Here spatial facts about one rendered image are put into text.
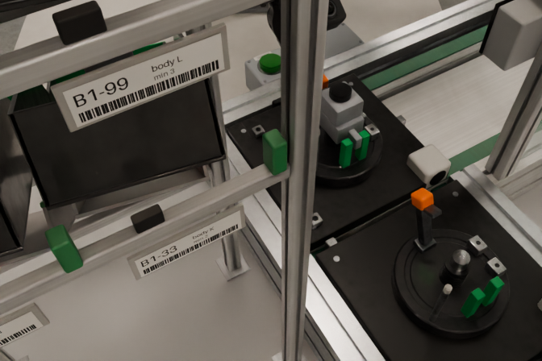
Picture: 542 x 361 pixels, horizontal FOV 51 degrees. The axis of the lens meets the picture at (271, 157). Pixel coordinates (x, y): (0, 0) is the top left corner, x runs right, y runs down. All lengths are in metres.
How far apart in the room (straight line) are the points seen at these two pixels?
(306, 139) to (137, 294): 0.53
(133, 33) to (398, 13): 1.05
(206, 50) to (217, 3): 0.02
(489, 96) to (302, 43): 0.77
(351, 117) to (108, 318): 0.44
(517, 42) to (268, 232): 0.39
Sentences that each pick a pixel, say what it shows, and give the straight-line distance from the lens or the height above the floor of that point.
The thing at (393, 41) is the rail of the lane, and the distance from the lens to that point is 1.07.
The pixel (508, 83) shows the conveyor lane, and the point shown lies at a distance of 1.10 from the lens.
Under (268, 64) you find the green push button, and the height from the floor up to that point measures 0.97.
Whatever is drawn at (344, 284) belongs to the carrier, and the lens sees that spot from 0.74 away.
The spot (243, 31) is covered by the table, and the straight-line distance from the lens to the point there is 1.23.
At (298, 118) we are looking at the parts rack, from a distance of 0.37.
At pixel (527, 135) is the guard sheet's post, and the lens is 0.84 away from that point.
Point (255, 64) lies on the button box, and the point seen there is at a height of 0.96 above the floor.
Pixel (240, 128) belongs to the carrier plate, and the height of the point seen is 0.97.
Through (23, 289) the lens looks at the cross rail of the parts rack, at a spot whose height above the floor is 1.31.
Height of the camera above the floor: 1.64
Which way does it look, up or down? 52 degrees down
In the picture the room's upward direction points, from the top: 1 degrees counter-clockwise
